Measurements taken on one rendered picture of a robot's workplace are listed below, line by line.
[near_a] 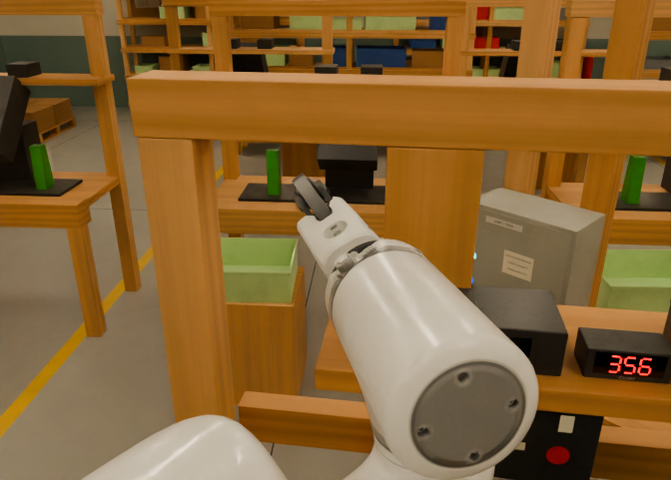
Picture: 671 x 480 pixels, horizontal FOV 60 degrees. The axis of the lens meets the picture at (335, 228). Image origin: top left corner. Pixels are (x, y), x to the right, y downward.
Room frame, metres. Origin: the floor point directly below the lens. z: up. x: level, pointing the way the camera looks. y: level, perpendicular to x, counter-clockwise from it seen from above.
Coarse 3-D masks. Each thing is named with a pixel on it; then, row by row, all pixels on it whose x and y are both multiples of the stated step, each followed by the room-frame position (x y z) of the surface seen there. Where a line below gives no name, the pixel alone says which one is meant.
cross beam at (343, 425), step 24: (240, 408) 0.95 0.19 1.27; (264, 408) 0.94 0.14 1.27; (288, 408) 0.94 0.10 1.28; (312, 408) 0.94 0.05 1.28; (336, 408) 0.94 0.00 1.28; (360, 408) 0.94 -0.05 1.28; (264, 432) 0.94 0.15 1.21; (288, 432) 0.94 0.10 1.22; (312, 432) 0.93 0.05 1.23; (336, 432) 0.92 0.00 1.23; (360, 432) 0.92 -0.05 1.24; (600, 432) 0.87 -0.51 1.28; (624, 432) 0.87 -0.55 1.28; (648, 432) 0.87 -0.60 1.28; (600, 456) 0.85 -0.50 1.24; (624, 456) 0.84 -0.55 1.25; (648, 456) 0.84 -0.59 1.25
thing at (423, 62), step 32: (256, 32) 7.41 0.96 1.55; (288, 32) 7.39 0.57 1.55; (320, 32) 7.36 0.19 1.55; (352, 32) 7.33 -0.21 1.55; (384, 32) 7.31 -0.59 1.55; (416, 32) 7.32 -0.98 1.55; (288, 64) 7.67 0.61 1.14; (352, 64) 7.67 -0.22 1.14; (384, 64) 7.38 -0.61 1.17; (416, 64) 7.40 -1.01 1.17
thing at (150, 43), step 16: (128, 0) 10.47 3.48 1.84; (128, 16) 10.47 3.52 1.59; (160, 16) 10.04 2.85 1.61; (208, 16) 9.94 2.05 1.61; (288, 16) 9.93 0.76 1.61; (208, 32) 9.94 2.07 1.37; (128, 48) 10.00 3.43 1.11; (144, 48) 9.98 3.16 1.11; (160, 48) 9.98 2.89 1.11; (128, 64) 10.05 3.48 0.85; (144, 64) 10.47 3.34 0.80; (160, 64) 10.09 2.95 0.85; (208, 64) 10.39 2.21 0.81
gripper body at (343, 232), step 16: (336, 208) 0.45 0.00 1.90; (304, 224) 0.45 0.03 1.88; (320, 224) 0.43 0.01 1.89; (336, 224) 0.42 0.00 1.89; (352, 224) 0.41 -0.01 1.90; (320, 240) 0.41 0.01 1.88; (336, 240) 0.40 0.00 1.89; (352, 240) 0.39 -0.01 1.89; (368, 240) 0.39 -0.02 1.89; (320, 256) 0.39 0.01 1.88; (336, 256) 0.39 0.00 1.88; (352, 256) 0.39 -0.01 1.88
